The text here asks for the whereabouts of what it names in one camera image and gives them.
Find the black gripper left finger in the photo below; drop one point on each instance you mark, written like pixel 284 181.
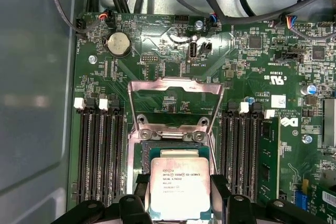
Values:
pixel 131 211

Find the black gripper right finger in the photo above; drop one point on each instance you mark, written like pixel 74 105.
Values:
pixel 240 211

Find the silver green CPU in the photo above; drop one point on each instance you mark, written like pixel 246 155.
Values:
pixel 179 182

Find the metal locking lever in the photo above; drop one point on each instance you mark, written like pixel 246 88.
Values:
pixel 214 155

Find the metal socket cover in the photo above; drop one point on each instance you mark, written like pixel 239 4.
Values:
pixel 178 83

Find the black RAM slot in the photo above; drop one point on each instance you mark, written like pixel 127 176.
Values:
pixel 120 155
pixel 84 155
pixel 96 155
pixel 108 155
pixel 228 155
pixel 239 155
pixel 250 155

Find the blue expansion slot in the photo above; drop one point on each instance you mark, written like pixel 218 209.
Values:
pixel 301 199

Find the silver chipset heatsink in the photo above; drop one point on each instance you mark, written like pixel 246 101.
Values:
pixel 330 121

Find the black PC case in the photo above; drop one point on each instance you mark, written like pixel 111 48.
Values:
pixel 34 77

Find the internal USB port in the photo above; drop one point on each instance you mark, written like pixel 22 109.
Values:
pixel 193 51

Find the silver coin cell battery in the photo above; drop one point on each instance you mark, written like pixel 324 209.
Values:
pixel 119 44

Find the green motherboard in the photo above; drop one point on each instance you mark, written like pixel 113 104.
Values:
pixel 147 37

